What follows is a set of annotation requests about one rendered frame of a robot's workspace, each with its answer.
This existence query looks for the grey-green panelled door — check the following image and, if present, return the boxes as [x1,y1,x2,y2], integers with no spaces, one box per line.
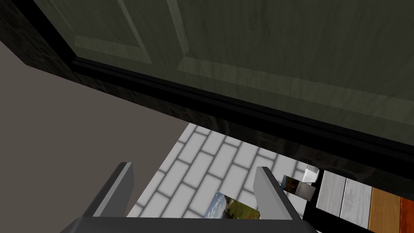
[32,0,414,148]

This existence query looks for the landscape picture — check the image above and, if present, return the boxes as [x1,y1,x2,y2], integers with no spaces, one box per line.
[203,191,261,220]

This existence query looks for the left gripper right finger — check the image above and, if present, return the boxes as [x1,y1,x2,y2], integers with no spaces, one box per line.
[252,166,303,221]

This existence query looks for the small dark picture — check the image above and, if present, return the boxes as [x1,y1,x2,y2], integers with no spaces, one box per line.
[279,175,317,202]

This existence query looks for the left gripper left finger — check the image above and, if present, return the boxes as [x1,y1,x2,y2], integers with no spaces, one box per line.
[82,161,135,218]

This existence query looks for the striped wooden cabinet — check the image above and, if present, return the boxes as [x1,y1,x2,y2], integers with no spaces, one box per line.
[302,169,414,233]

